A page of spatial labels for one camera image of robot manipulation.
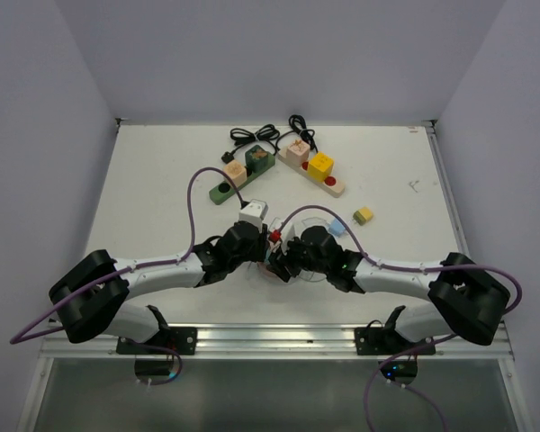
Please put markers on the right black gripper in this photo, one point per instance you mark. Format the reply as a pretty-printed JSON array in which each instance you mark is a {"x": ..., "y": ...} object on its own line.
[{"x": 282, "y": 258}]

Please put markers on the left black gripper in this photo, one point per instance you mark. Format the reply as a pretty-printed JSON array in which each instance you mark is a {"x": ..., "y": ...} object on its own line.
[{"x": 262, "y": 245}]

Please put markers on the pink round socket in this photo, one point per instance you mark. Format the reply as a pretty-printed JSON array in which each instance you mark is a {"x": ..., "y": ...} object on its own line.
[{"x": 264, "y": 271}]

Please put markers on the light blue charger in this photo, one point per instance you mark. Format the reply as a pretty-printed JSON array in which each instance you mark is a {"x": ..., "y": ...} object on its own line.
[{"x": 336, "y": 228}]

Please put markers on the olive yellow charger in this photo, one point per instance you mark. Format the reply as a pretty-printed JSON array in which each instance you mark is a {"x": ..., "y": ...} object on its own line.
[{"x": 362, "y": 216}]

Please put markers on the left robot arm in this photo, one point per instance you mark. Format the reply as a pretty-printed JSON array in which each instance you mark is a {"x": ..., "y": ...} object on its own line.
[{"x": 93, "y": 297}]

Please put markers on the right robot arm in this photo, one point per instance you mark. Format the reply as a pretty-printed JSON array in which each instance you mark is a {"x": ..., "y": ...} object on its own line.
[{"x": 458, "y": 298}]

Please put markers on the green power strip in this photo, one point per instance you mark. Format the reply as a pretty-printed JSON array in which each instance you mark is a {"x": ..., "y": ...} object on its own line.
[{"x": 221, "y": 192}]

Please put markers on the yellow cube adapter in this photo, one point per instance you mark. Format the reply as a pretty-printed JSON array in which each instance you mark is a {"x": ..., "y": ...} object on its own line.
[{"x": 320, "y": 167}]

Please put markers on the dark green cube adapter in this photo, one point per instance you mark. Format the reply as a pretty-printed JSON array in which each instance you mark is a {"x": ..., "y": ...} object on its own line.
[{"x": 257, "y": 157}]

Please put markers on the light pink cube adapter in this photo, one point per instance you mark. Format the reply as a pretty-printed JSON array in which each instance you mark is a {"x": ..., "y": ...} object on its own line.
[{"x": 298, "y": 152}]

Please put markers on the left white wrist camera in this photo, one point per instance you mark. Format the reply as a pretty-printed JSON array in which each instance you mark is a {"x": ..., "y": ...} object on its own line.
[{"x": 254, "y": 213}]

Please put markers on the aluminium rail frame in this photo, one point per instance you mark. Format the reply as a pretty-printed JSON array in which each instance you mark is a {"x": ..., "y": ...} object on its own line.
[{"x": 266, "y": 341}]

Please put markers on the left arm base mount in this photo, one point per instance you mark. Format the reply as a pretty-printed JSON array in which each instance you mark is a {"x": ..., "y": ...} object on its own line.
[{"x": 182, "y": 340}]

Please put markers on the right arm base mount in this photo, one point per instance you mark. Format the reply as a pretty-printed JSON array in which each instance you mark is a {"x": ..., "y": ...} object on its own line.
[{"x": 379, "y": 339}]

